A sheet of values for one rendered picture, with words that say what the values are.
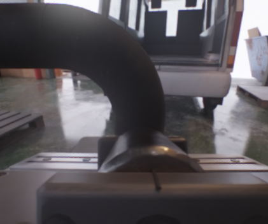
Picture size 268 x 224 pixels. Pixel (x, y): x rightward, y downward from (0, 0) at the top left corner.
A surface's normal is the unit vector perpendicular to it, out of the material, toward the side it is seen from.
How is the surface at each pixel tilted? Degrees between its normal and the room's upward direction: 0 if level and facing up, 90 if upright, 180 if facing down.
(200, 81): 86
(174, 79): 86
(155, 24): 93
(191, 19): 93
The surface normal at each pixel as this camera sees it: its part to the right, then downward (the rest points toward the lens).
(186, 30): -0.25, 0.40
